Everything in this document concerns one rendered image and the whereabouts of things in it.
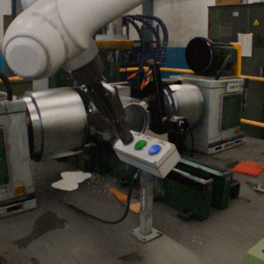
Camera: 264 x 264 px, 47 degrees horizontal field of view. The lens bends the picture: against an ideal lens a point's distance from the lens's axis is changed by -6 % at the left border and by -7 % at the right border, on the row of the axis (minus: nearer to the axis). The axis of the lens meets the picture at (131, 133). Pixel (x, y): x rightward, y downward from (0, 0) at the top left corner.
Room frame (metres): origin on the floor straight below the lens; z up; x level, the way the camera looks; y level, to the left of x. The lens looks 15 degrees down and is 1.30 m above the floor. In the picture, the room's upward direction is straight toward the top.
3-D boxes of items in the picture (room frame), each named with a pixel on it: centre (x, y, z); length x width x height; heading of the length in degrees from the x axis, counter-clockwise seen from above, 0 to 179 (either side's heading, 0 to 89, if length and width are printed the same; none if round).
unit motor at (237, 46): (1.64, -0.47, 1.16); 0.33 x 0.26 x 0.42; 128
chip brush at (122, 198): (0.98, 0.02, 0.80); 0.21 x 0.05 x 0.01; 33
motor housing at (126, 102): (1.28, 0.06, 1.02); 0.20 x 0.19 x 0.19; 38
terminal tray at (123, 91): (1.31, 0.08, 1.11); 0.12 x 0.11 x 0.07; 38
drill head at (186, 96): (1.48, -0.21, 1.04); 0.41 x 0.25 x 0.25; 128
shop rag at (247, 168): (1.25, -0.52, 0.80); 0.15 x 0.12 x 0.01; 142
